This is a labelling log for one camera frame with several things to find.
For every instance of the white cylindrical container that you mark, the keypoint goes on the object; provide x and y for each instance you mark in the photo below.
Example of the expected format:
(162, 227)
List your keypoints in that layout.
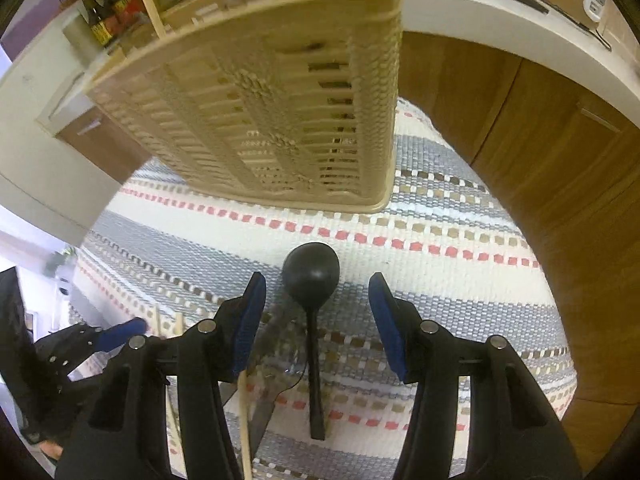
(80, 37)

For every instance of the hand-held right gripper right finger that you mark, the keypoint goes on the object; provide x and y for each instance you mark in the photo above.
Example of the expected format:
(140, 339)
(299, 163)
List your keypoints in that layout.
(389, 325)

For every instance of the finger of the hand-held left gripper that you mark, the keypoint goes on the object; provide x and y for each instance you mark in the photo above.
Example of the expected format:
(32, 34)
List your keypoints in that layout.
(122, 334)

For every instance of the striped woven mat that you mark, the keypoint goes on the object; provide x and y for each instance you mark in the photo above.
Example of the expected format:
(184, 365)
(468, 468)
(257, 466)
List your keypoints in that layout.
(450, 260)

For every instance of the black plastic ladle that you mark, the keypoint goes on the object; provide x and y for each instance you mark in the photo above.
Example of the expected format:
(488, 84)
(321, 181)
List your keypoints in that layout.
(311, 270)

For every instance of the wooden cabinet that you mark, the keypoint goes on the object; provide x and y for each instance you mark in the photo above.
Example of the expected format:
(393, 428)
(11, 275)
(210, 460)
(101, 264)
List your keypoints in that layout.
(550, 160)

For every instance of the dark sauce bottle yellow label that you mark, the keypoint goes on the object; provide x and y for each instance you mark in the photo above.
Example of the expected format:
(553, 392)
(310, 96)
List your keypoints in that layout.
(97, 22)

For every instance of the beige plastic utensil basket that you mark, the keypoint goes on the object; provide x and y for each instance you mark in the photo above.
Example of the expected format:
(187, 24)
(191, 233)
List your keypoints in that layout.
(260, 110)

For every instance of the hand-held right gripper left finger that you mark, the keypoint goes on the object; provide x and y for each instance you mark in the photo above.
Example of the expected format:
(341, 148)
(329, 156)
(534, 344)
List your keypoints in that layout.
(248, 320)

